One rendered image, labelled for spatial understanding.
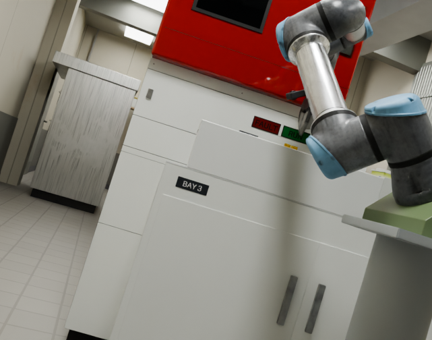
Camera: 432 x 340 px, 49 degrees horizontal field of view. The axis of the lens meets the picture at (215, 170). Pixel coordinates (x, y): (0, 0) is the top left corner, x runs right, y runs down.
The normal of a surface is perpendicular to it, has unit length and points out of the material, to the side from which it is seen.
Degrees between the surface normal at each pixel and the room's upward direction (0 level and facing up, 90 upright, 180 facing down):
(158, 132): 90
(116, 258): 90
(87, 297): 90
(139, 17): 90
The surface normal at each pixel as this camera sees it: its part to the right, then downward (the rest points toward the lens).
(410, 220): -0.92, -0.30
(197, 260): 0.09, -0.01
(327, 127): -0.58, -0.43
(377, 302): -0.73, -0.25
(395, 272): -0.54, -0.20
